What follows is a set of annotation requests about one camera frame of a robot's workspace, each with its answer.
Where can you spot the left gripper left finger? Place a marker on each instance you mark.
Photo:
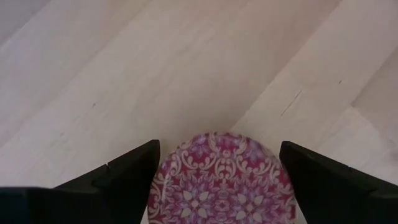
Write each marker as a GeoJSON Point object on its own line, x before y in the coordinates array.
{"type": "Point", "coordinates": [93, 199]}

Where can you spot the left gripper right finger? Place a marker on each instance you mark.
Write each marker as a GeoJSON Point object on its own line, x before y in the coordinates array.
{"type": "Point", "coordinates": [342, 199]}

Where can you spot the pink patterned round tin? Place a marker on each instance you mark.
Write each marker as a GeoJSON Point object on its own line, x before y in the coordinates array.
{"type": "Point", "coordinates": [222, 186]}

